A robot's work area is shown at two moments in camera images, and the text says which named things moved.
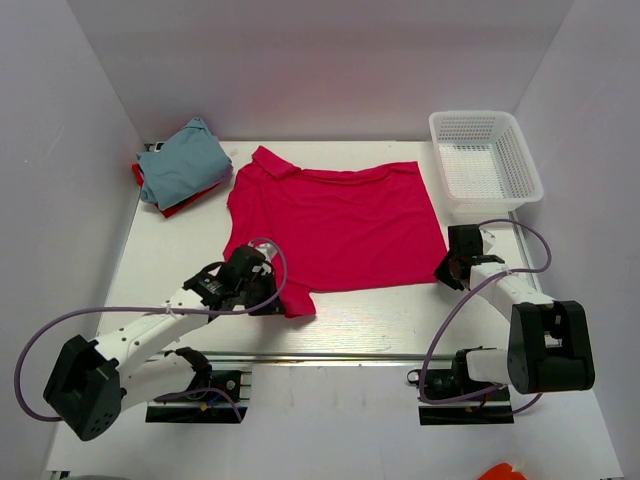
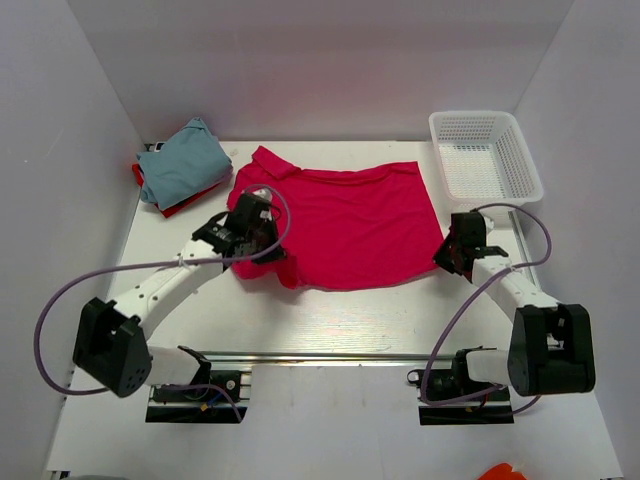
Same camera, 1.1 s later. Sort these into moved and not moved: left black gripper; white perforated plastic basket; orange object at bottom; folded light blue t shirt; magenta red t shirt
Moved: magenta red t shirt; left black gripper
Not moved: white perforated plastic basket; orange object at bottom; folded light blue t shirt
